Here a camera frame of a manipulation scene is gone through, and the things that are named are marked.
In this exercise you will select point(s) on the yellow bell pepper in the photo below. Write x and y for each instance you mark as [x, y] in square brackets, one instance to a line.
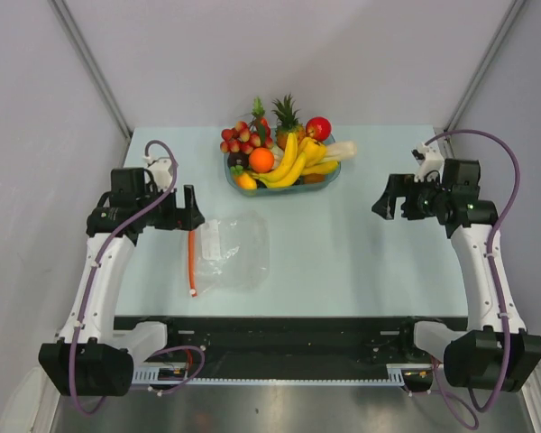
[314, 151]

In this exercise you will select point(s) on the teal plastic fruit tray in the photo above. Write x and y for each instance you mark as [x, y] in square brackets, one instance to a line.
[303, 184]

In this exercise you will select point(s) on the yellow banana bunch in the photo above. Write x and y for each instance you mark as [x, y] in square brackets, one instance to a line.
[292, 167]

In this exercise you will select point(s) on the small pineapple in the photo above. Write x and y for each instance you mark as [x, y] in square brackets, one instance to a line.
[287, 121]

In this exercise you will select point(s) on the orange fruit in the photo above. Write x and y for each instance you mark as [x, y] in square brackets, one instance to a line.
[261, 160]

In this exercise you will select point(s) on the dark purple mangosteen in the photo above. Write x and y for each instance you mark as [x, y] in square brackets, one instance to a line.
[238, 159]

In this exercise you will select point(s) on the aluminium frame post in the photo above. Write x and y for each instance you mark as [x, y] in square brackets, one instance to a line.
[85, 55]
[510, 18]

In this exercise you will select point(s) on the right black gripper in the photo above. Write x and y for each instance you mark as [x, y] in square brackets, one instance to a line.
[400, 185]

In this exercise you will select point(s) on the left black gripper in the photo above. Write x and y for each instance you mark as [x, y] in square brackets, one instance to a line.
[185, 218]

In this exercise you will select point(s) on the clear zip top bag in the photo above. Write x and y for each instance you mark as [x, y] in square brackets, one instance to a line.
[228, 254]

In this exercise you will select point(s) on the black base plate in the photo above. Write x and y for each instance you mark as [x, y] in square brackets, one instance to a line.
[347, 349]

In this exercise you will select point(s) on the yellow mango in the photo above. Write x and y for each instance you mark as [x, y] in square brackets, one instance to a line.
[245, 181]

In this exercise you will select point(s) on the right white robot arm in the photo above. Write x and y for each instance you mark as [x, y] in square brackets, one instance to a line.
[495, 351]

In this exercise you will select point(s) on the red strawberry cluster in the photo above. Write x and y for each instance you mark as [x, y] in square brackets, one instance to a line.
[242, 138]

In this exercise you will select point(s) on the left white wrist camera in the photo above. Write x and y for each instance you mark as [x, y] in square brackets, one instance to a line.
[161, 171]

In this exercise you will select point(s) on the left aluminium frame post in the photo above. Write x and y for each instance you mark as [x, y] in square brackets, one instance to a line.
[85, 55]

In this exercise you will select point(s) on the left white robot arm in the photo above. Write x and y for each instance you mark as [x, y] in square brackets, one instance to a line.
[88, 359]

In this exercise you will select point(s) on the right aluminium frame post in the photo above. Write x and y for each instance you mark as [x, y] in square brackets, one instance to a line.
[510, 18]

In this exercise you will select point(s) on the red apple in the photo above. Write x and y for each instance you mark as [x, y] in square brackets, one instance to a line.
[318, 128]

